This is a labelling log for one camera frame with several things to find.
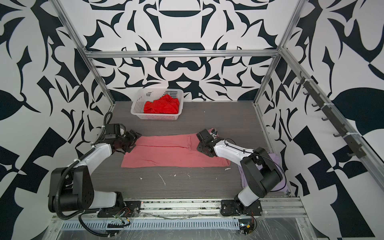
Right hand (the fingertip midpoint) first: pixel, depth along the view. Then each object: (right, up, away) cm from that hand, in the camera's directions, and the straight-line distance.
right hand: (201, 147), depth 91 cm
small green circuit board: (+20, -33, -20) cm, 44 cm away
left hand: (-37, +7, -2) cm, 38 cm away
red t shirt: (-25, +27, +18) cm, 41 cm away
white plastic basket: (-43, +34, +23) cm, 60 cm away
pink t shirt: (-18, -2, +1) cm, 18 cm away
